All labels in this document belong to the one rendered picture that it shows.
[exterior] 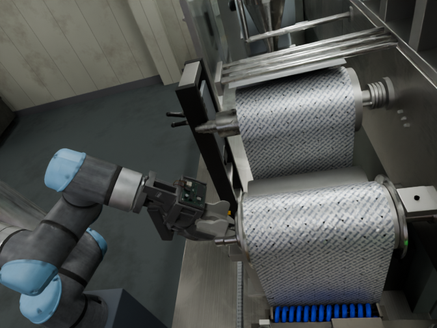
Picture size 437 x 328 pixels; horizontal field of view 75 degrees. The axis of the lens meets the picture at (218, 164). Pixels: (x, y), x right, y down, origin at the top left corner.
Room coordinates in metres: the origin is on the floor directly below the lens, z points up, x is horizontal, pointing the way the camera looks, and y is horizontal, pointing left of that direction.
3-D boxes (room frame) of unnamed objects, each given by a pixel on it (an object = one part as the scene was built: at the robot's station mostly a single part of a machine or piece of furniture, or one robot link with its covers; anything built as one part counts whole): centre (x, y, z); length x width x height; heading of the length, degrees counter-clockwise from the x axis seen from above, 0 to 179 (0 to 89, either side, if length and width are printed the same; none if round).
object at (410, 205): (0.25, -0.29, 1.28); 0.06 x 0.05 x 0.02; 72
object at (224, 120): (0.58, -0.06, 1.34); 0.06 x 0.06 x 0.06; 72
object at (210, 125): (0.60, -0.01, 1.34); 0.06 x 0.03 x 0.03; 72
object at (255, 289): (0.38, 0.02, 1.05); 0.06 x 0.05 x 0.31; 72
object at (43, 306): (0.48, 0.56, 1.07); 0.13 x 0.12 x 0.14; 149
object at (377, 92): (0.49, -0.36, 1.34); 0.07 x 0.07 x 0.07; 72
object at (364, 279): (0.24, -0.11, 1.13); 0.23 x 0.01 x 0.18; 72
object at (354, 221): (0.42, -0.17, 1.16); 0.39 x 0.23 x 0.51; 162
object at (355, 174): (0.41, -0.16, 1.18); 0.26 x 0.12 x 0.12; 72
